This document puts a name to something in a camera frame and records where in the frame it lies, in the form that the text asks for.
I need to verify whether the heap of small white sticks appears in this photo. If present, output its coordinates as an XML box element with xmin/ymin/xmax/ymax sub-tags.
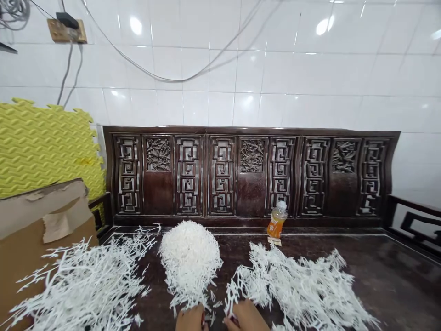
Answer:
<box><xmin>158</xmin><ymin>220</ymin><xmax>224</xmax><ymax>319</ymax></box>

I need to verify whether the dark carved wooden bench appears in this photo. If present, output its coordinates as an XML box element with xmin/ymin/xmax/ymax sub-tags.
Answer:
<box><xmin>89</xmin><ymin>125</ymin><xmax>441</xmax><ymax>331</ymax></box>

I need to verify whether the coiled grey cable bundle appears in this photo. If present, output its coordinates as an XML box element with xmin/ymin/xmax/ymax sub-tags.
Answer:
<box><xmin>0</xmin><ymin>0</ymin><xmax>32</xmax><ymax>31</ymax></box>

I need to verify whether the grey cable below socket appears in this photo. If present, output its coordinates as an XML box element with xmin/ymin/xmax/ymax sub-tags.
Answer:
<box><xmin>63</xmin><ymin>43</ymin><xmax>85</xmax><ymax>104</ymax></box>
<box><xmin>57</xmin><ymin>42</ymin><xmax>74</xmax><ymax>106</ymax></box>

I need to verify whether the long grey hanging cable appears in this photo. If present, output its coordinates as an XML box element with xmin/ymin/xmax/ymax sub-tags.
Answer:
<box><xmin>81</xmin><ymin>0</ymin><xmax>268</xmax><ymax>83</ymax></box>

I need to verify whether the white plastic comb strip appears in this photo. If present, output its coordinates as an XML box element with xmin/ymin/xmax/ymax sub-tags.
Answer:
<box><xmin>224</xmin><ymin>268</ymin><xmax>243</xmax><ymax>320</ymax></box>

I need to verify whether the wooden wall socket board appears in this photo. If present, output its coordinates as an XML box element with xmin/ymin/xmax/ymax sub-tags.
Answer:
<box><xmin>47</xmin><ymin>18</ymin><xmax>88</xmax><ymax>45</ymax></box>

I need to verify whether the pile of filled white sprues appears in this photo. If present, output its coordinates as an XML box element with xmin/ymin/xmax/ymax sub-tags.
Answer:
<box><xmin>226</xmin><ymin>241</ymin><xmax>382</xmax><ymax>331</ymax></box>

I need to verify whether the yellow foam puzzle mat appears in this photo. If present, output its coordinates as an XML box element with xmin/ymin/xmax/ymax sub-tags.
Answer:
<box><xmin>0</xmin><ymin>97</ymin><xmax>107</xmax><ymax>207</ymax></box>

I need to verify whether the pile of bare white sprues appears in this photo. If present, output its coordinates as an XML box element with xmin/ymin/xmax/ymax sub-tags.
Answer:
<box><xmin>0</xmin><ymin>223</ymin><xmax>163</xmax><ymax>331</ymax></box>

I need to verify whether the person's right hand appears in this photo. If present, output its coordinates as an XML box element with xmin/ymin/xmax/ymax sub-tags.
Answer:
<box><xmin>223</xmin><ymin>299</ymin><xmax>271</xmax><ymax>331</ymax></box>

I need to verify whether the brown cardboard box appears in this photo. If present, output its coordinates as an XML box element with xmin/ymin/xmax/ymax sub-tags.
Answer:
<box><xmin>0</xmin><ymin>177</ymin><xmax>101</xmax><ymax>315</ymax></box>

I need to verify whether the orange drink bottle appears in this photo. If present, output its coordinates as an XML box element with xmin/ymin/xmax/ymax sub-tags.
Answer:
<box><xmin>267</xmin><ymin>201</ymin><xmax>288</xmax><ymax>239</ymax></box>

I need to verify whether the person's left hand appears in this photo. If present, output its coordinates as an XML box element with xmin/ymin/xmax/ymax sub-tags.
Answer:
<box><xmin>175</xmin><ymin>303</ymin><xmax>207</xmax><ymax>331</ymax></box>

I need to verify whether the black power adapter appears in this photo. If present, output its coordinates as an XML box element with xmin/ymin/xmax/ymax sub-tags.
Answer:
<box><xmin>56</xmin><ymin>12</ymin><xmax>79</xmax><ymax>29</ymax></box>

